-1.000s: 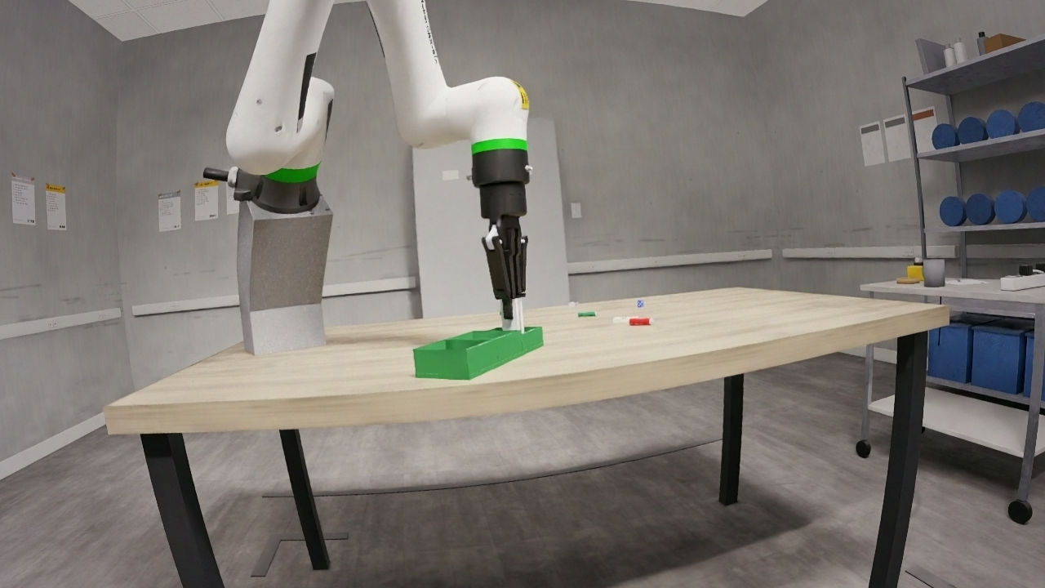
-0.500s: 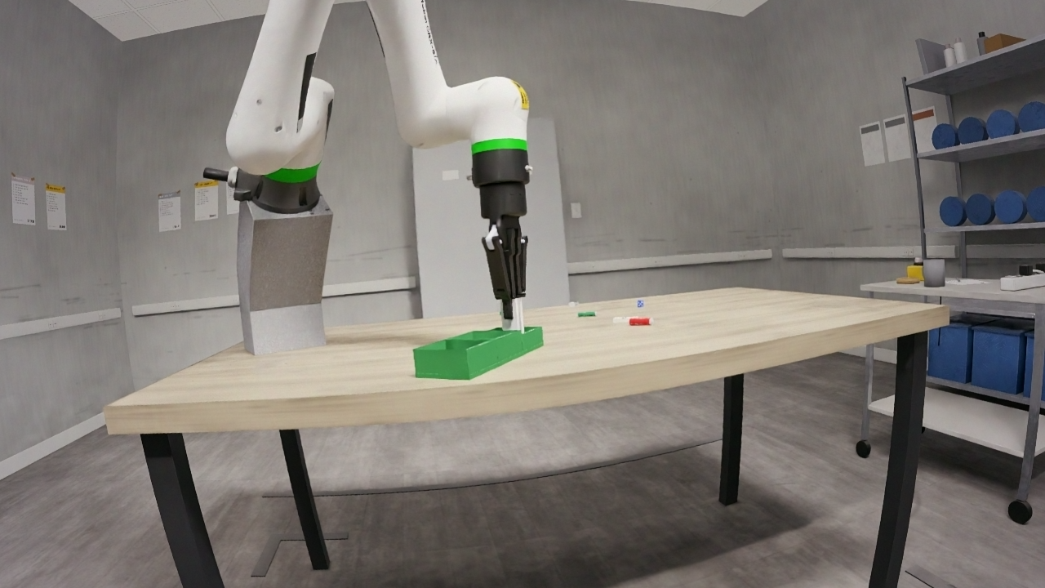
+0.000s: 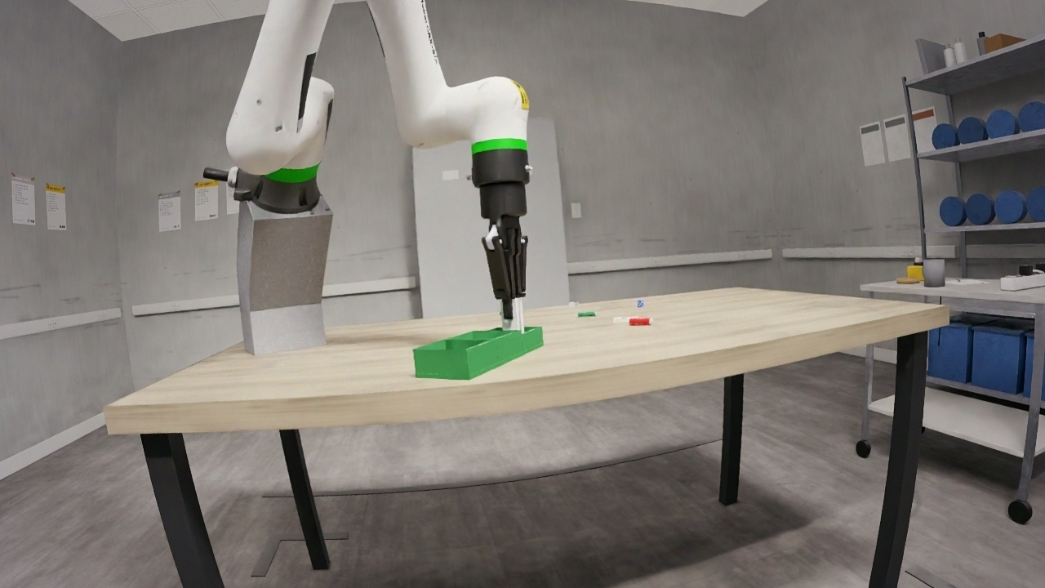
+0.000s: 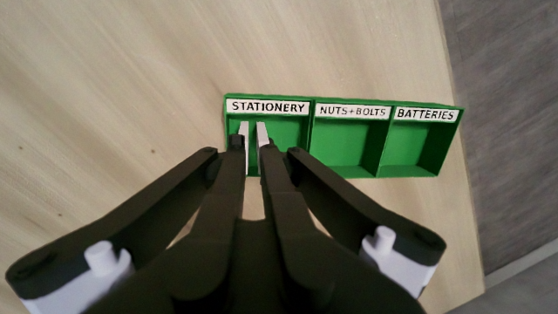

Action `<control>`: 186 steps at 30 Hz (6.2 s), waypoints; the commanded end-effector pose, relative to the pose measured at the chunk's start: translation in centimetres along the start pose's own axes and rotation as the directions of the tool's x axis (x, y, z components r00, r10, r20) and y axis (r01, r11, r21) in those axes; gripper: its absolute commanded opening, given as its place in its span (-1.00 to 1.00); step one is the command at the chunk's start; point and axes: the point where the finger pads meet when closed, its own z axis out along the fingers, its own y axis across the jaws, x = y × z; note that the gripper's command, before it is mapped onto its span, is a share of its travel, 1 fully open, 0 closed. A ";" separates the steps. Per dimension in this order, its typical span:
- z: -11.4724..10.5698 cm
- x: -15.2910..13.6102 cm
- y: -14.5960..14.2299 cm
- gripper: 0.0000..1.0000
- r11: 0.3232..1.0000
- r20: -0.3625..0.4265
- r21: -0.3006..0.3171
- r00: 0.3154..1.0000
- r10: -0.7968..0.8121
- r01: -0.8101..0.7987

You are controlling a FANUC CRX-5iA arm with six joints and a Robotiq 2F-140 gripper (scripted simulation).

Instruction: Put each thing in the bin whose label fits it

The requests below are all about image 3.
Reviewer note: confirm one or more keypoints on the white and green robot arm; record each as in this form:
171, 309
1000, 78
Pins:
271, 123

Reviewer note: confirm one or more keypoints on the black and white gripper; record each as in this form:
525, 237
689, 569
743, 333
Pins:
502, 205

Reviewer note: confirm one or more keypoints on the green rack of labelled bins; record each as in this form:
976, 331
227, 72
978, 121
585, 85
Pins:
461, 358

